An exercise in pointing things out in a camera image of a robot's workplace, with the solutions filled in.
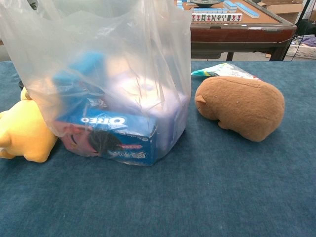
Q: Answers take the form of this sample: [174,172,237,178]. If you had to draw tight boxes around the white translucent plastic bag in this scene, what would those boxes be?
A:
[0,0,193,166]

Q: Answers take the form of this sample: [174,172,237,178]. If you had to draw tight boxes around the pale purple pack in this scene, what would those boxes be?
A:
[106,71,188,154]

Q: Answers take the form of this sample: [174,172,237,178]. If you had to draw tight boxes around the blue Oreo cookie box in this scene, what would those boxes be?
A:
[54,110,158,166]

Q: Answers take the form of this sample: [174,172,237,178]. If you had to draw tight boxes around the white green snack packet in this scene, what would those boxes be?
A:
[191,62,262,81]

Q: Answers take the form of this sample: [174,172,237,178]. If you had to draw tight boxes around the blue velvet table cloth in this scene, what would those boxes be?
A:
[0,60,316,237]

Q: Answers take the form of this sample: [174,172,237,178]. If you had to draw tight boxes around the brown capybara plush toy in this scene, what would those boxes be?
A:
[194,76,286,143]

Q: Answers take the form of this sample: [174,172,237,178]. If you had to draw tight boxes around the bright blue soft item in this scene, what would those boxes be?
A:
[53,50,107,99]

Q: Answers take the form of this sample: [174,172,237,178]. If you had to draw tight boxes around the upright mahjong tile row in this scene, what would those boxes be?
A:
[192,13,244,22]

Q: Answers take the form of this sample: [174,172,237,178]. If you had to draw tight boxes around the dark wood mahjong table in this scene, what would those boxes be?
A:
[176,0,297,62]

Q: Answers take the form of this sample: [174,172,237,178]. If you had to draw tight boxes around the blue-backed mahjong tile row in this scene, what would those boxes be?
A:
[192,7,229,14]

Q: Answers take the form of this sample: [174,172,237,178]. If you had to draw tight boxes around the dark round mahjong dice dome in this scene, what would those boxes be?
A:
[190,0,221,7]

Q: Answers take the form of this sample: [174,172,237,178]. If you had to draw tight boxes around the stacked blue mahjong tiles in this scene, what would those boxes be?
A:
[223,0,238,12]

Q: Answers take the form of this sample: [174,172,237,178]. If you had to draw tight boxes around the yellow plush toy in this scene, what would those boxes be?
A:
[0,87,59,163]

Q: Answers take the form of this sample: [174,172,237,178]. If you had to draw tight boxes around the long blue mahjong tile row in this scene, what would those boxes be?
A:
[236,2,260,18]

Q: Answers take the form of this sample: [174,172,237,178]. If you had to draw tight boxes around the white plastic basket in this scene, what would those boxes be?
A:
[287,37,316,60]

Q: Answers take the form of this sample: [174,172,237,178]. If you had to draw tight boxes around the brown cardboard box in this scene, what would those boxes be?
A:
[260,0,307,25]

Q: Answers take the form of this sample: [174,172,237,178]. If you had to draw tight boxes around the purple cloth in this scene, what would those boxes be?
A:
[301,36,316,47]

